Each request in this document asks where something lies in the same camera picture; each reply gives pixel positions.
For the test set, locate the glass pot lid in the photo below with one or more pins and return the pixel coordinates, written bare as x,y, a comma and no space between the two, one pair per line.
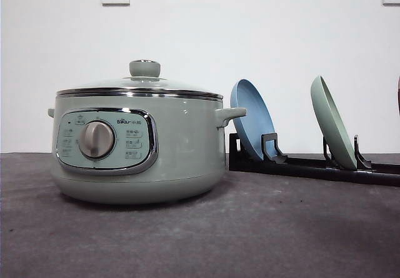
143,83

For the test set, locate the green plate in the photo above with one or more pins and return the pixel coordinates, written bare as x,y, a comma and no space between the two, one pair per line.
332,123

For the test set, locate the blue plate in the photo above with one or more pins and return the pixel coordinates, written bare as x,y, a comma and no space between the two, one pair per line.
258,119

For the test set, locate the black plate rack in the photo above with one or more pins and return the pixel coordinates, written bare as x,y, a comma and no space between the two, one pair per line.
276,163

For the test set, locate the green electric steamer pot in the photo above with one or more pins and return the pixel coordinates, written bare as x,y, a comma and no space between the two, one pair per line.
138,150

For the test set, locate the dark red plate edge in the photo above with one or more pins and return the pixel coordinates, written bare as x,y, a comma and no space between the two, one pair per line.
398,95

